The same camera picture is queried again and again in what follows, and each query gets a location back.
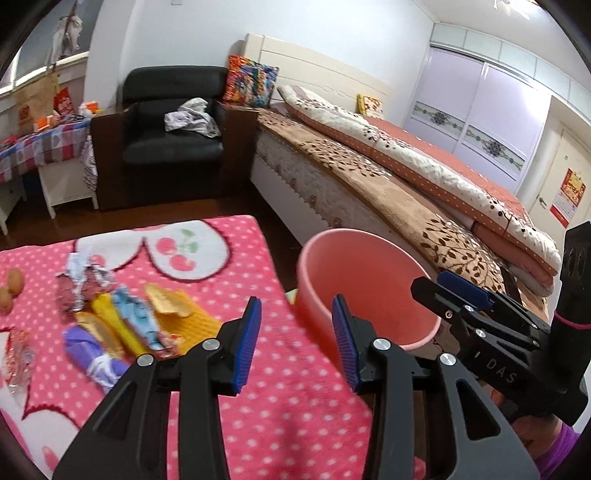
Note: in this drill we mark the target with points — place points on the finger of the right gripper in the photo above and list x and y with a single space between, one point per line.
448 299
471 294

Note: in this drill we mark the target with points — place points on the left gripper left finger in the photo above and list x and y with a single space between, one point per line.
126 435

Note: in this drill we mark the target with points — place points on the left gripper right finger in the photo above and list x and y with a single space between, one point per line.
468 435

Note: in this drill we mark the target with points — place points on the purple wrapper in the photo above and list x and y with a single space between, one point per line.
86 353

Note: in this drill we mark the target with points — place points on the light blue candy wrapper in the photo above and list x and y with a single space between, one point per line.
139 317

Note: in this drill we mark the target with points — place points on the yellow foam net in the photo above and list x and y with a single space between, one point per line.
192 330

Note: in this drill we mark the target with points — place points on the yellow foam net tube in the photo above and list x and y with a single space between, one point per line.
104 308

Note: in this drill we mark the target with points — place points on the red white snack wrapper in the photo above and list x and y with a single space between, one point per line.
18 360

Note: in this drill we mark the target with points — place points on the yellow chip peel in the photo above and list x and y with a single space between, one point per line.
167 302

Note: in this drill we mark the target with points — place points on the silver pink foil wrapper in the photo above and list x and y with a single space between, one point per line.
81 281

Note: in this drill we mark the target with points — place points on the pink plastic trash bucket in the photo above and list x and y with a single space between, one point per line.
375 277

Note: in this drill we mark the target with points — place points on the person right hand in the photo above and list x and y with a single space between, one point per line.
538 434

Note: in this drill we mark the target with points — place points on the floral white orange duvet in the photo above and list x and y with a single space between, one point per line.
495 215

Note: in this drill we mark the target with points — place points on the pink polka dot blanket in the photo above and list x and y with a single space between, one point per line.
295 418

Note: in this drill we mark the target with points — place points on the bed with brown blanket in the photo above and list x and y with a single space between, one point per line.
315 183

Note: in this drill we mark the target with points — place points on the walnut left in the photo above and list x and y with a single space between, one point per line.
6 301

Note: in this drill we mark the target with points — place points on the white wardrobe sliding doors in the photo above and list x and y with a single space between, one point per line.
488 101

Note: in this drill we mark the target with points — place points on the yellow pillow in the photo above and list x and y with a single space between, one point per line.
369 106

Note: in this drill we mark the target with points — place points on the black leather armchair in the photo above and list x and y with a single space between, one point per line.
141 162

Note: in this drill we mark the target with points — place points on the checkered tablecloth side table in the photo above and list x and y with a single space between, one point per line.
59 156

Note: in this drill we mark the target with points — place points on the colourful patterned cushion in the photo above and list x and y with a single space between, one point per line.
249 83

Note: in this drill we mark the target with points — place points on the white crumpled cloth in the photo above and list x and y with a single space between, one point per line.
192 116

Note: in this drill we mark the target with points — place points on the red snack bag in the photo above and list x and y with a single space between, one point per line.
62 103

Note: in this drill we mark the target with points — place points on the brown paper shopping bag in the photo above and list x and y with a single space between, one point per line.
34 101

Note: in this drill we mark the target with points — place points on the coat rack with clothes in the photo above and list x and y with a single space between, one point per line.
65 37

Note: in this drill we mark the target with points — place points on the red wall calendar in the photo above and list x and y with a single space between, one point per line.
568 198

